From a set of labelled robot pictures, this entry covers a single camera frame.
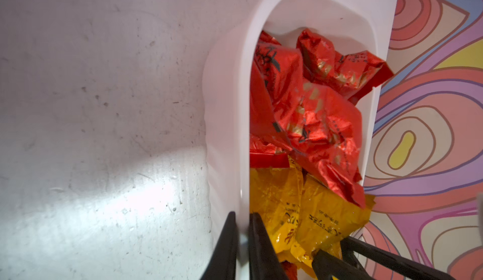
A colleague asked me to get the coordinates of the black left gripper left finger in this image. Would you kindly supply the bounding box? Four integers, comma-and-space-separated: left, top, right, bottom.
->
201, 212, 239, 280

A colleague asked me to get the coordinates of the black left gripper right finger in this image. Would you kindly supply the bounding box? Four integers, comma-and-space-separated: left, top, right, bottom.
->
249, 213, 288, 280

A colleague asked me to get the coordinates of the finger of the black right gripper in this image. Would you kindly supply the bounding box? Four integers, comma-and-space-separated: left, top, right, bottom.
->
312, 237, 453, 280

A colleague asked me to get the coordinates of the yellow tea bag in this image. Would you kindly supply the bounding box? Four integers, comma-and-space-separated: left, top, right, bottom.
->
250, 158, 303, 254
277, 174, 376, 279

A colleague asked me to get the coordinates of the red tea bag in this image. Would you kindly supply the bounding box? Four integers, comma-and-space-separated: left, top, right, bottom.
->
250, 42, 366, 208
249, 135, 290, 169
296, 28, 394, 105

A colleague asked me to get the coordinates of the white storage box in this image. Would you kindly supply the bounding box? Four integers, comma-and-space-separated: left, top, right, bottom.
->
203, 0, 397, 279

